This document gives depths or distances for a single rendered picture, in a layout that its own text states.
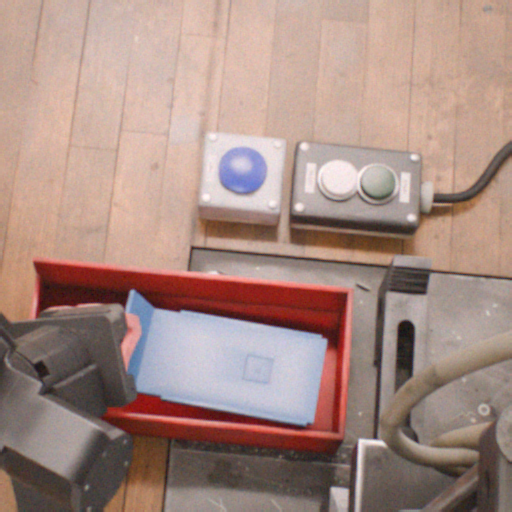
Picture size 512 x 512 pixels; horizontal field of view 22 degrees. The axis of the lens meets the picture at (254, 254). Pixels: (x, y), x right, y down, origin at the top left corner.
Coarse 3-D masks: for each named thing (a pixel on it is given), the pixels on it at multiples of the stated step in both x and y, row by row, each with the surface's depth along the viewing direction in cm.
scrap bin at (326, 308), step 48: (48, 288) 108; (96, 288) 108; (144, 288) 107; (192, 288) 106; (240, 288) 105; (288, 288) 104; (336, 288) 104; (336, 336) 108; (336, 384) 105; (144, 432) 104; (192, 432) 102; (240, 432) 100; (288, 432) 100; (336, 432) 101
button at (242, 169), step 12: (228, 156) 109; (240, 156) 109; (252, 156) 109; (228, 168) 109; (240, 168) 109; (252, 168) 109; (264, 168) 109; (228, 180) 109; (240, 180) 109; (252, 180) 109; (240, 192) 109
